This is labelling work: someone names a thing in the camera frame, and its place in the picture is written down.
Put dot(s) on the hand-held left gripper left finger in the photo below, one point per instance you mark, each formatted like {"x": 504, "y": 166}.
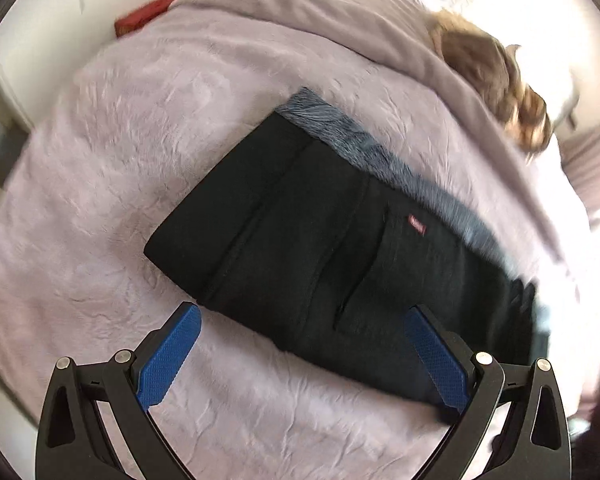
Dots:
{"x": 170, "y": 360}

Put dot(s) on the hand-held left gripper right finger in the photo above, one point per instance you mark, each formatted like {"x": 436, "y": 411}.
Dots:
{"x": 437, "y": 355}

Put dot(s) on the black pants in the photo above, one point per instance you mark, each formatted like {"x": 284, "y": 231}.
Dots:
{"x": 305, "y": 240}

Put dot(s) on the lilac embossed bed blanket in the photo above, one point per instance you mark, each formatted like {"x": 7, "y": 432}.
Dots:
{"x": 120, "y": 160}

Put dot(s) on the blue-grey floral cloth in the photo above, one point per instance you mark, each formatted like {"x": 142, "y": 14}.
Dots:
{"x": 340, "y": 130}

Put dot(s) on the brown plush toy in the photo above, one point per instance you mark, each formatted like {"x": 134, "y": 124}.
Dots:
{"x": 485, "y": 70}

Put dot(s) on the red cloth item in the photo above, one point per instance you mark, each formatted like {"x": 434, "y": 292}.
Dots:
{"x": 145, "y": 15}

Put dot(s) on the grey-lilac duvet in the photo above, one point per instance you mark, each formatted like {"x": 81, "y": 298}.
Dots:
{"x": 305, "y": 15}

